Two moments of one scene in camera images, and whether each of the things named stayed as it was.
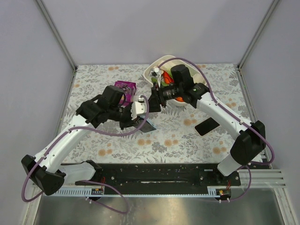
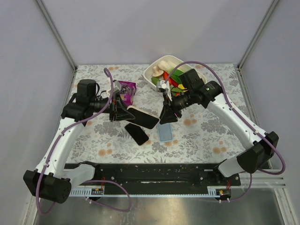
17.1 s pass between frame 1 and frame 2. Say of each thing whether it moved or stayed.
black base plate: stayed
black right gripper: moved
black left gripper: moved
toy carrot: stayed
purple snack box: stayed
